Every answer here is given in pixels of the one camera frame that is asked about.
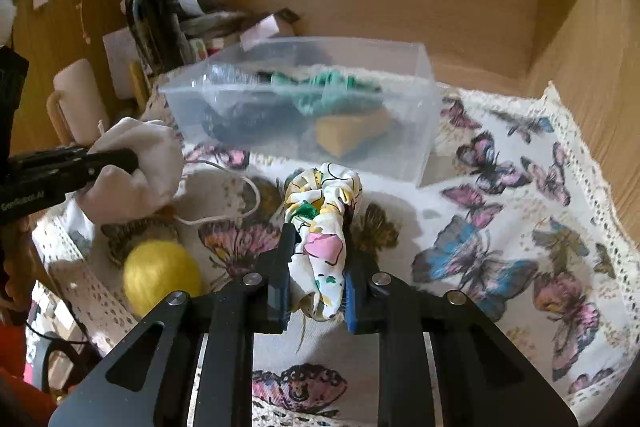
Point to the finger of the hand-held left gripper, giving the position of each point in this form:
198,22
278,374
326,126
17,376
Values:
95,162

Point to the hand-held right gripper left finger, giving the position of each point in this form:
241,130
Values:
283,252

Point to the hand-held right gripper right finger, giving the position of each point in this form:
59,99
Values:
351,302

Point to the floral fabric scrunchie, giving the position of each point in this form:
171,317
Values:
322,227

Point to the clear plastic storage box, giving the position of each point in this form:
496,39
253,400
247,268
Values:
305,107

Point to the cream ceramic mug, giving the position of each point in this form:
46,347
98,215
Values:
80,99

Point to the white paper card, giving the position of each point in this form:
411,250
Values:
122,62

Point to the yellow felt ball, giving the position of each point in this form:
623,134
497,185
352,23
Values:
159,276

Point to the dark blue cloth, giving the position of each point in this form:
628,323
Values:
250,119

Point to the yellow sponge block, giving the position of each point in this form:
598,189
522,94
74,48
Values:
352,132

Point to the butterfly print tablecloth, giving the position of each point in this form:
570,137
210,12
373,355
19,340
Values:
475,232

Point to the dark glass bottle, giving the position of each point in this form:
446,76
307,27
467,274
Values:
145,17

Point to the green patterned scrunchie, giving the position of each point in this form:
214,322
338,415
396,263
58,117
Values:
330,92

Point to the pile of desk clutter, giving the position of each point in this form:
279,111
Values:
220,24

